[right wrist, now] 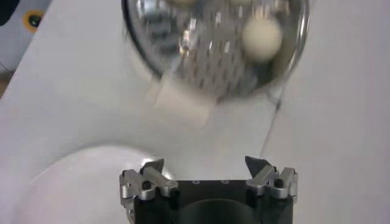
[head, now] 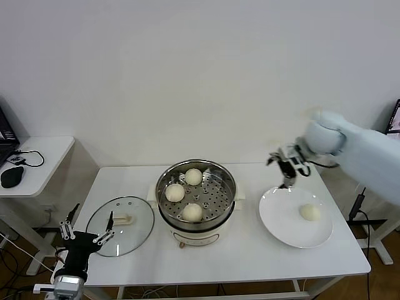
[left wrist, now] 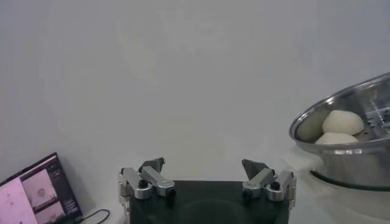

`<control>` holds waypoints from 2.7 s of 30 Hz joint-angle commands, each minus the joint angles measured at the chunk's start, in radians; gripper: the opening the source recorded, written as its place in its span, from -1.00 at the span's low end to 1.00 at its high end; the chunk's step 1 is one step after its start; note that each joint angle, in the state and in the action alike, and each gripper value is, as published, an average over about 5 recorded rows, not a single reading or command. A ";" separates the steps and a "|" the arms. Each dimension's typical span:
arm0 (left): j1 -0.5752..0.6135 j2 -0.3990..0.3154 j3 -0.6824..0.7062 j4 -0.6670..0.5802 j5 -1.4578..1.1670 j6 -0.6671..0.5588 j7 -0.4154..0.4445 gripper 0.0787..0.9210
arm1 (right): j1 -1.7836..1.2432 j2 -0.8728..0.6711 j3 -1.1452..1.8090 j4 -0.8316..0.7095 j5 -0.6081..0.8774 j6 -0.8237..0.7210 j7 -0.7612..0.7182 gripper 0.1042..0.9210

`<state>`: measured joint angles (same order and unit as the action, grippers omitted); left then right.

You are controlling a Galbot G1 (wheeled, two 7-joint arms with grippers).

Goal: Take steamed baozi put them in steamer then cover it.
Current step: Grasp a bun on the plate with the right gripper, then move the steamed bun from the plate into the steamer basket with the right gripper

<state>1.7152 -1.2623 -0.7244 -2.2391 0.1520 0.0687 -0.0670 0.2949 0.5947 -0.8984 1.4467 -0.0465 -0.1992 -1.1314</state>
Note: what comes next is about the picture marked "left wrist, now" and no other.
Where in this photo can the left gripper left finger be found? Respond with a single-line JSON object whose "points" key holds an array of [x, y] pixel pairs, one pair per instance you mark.
{"points": [[155, 179]]}

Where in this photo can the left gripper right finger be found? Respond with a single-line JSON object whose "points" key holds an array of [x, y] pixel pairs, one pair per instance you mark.
{"points": [[260, 179]]}

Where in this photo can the white steamed baozi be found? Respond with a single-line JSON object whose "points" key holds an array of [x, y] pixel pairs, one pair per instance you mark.
{"points": [[335, 139], [342, 121]]}

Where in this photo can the perforated steel steamer basket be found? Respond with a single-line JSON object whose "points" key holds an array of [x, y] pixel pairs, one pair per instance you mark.
{"points": [[350, 164]]}

